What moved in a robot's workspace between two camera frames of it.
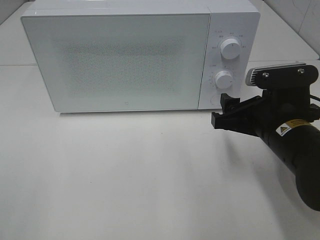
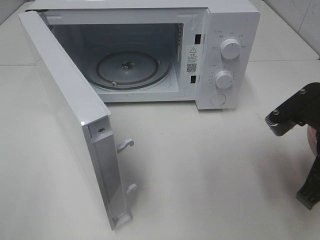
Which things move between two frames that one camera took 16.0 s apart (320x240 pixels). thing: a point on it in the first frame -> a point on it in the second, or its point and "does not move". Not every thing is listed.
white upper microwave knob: (230, 48) does not move
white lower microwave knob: (223, 79) does not move
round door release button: (214, 100) does not move
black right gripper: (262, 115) -> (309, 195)
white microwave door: (113, 62) -> (84, 118)
